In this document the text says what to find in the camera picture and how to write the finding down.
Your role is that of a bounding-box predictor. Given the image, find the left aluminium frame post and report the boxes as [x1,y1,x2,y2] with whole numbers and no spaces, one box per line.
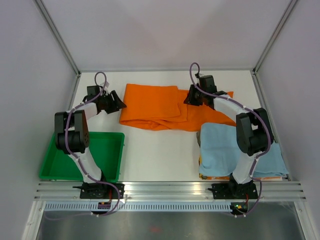
[33,0,81,77]

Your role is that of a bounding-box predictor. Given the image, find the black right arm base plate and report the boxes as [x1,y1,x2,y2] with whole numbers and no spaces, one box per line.
[207,182,259,200]

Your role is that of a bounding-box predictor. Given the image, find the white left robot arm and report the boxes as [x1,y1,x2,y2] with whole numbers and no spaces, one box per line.
[54,85,127,199]

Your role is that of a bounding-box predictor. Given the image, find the orange trousers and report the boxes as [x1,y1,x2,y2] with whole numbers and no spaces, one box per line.
[119,83,236,132]

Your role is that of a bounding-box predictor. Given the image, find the perforated white cable duct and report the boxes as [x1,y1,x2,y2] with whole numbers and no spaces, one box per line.
[44,201,232,212]

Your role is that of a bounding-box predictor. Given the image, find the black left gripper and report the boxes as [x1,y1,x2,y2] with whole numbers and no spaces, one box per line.
[99,91,127,115]

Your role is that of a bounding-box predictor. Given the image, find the light blue folded trousers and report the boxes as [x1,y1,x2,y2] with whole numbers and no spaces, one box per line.
[199,122,289,178]

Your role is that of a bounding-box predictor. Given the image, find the aluminium frame post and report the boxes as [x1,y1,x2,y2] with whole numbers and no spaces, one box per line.
[33,0,81,77]
[251,0,300,76]

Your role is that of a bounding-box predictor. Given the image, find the green plastic tray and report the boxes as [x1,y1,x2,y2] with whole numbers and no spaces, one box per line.
[38,132,125,183]

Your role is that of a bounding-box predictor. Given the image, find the aluminium front rail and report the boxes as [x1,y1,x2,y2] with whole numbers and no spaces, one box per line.
[32,181,307,202]

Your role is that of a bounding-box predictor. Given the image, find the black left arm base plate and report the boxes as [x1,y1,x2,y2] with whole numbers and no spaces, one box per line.
[72,182,118,200]

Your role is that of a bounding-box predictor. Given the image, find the right aluminium frame post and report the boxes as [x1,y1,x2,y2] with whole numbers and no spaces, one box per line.
[251,0,300,76]

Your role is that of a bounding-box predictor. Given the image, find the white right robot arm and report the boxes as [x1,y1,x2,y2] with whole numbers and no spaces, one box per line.
[183,73,274,198]

